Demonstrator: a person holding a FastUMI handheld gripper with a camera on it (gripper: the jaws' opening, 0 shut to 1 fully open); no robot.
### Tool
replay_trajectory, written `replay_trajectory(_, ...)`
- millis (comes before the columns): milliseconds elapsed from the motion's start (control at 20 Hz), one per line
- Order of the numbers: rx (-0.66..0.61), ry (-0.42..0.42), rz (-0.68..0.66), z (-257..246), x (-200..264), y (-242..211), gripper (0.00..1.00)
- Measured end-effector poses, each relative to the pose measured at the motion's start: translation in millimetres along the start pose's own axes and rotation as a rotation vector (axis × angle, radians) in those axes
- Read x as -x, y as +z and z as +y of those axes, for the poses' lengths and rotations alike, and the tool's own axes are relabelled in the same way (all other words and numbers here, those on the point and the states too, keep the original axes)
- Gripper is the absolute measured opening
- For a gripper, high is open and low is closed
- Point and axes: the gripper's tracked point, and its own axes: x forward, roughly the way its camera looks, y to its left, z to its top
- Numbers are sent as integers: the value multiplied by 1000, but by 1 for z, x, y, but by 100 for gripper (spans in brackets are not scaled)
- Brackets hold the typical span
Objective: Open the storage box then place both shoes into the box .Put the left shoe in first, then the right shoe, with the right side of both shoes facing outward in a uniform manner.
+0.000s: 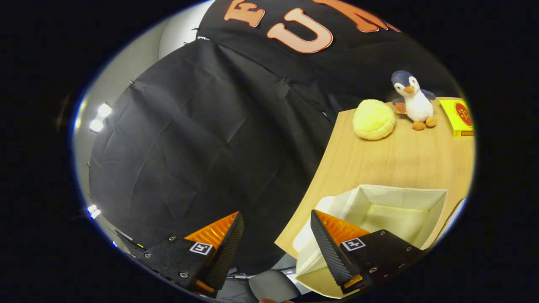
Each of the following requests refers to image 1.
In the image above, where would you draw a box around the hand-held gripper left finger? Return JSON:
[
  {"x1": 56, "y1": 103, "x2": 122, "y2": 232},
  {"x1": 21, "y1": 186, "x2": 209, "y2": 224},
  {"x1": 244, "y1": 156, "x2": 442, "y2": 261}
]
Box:
[{"x1": 126, "y1": 211, "x2": 245, "y2": 298}]

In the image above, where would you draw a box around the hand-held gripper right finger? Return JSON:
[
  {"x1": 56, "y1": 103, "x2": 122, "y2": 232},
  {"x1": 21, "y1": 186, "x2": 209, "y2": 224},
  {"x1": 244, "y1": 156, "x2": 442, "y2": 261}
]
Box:
[{"x1": 310, "y1": 209, "x2": 426, "y2": 295}]

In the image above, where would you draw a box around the cream fabric storage box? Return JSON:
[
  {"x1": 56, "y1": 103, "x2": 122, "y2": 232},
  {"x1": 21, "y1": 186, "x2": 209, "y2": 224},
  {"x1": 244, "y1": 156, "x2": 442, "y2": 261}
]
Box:
[{"x1": 293, "y1": 184, "x2": 448, "y2": 299}]

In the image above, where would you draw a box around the grey chair seat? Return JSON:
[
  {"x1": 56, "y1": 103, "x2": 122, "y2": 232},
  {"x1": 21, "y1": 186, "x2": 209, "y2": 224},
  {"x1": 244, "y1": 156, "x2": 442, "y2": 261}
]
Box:
[{"x1": 248, "y1": 269, "x2": 302, "y2": 302}]

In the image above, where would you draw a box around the black backdrop cloth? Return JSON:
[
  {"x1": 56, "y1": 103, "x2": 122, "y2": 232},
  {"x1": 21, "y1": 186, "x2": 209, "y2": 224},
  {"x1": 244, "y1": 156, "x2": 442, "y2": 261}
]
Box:
[{"x1": 86, "y1": 0, "x2": 464, "y2": 274}]

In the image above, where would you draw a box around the yellow round plush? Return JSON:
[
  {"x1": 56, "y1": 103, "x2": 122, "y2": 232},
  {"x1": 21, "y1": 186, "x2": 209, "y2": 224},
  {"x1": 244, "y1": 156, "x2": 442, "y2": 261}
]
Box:
[{"x1": 352, "y1": 99, "x2": 396, "y2": 141}]

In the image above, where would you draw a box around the penguin plush toy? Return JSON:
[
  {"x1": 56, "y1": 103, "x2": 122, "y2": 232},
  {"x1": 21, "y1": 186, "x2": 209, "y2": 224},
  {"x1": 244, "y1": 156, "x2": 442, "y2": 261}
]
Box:
[{"x1": 391, "y1": 70, "x2": 438, "y2": 131}]

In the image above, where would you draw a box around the yellow book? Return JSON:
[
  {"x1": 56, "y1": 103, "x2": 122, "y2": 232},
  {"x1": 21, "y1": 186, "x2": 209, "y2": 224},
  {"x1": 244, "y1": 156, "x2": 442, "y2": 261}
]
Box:
[{"x1": 439, "y1": 99, "x2": 475, "y2": 138}]

